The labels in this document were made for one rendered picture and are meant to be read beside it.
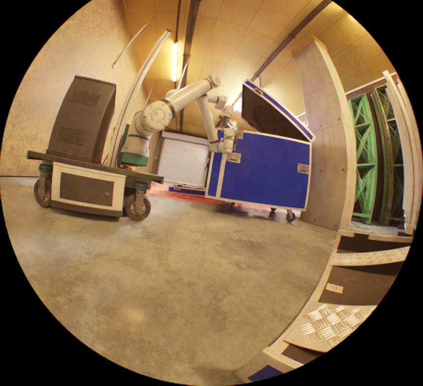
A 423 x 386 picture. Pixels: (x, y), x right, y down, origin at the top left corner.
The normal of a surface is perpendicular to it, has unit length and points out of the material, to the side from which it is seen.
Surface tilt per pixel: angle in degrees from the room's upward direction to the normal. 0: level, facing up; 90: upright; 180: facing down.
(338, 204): 90
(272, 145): 90
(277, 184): 90
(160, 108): 93
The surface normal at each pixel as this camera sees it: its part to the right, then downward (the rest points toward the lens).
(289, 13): -0.15, 0.99
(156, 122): 0.66, 0.22
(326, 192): -0.96, -0.17
